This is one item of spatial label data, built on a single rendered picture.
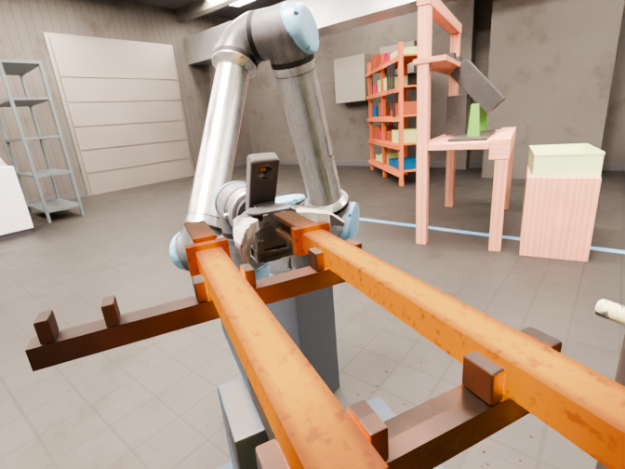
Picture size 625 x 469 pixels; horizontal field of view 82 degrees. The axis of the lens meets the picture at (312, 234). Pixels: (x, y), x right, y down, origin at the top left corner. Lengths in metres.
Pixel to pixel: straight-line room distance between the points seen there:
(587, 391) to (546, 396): 0.02
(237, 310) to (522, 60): 6.21
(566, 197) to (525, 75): 3.49
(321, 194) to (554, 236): 2.31
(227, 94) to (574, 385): 0.88
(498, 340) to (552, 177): 2.87
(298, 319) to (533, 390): 1.15
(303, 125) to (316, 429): 0.92
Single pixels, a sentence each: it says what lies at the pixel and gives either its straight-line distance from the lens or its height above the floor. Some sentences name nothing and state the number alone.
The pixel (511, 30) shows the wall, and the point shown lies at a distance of 6.45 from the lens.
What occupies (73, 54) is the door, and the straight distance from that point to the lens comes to 8.88.
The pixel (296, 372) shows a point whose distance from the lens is 0.21.
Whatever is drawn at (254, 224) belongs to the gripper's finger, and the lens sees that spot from 0.52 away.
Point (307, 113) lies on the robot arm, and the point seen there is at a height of 1.15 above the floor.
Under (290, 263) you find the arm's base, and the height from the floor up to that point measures 0.64.
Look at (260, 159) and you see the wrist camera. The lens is 0.56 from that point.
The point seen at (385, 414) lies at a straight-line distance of 0.57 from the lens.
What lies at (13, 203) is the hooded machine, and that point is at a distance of 5.92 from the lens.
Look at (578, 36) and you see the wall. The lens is 6.30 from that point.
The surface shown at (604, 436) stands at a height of 1.00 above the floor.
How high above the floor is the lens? 1.14
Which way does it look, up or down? 18 degrees down
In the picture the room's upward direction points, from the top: 5 degrees counter-clockwise
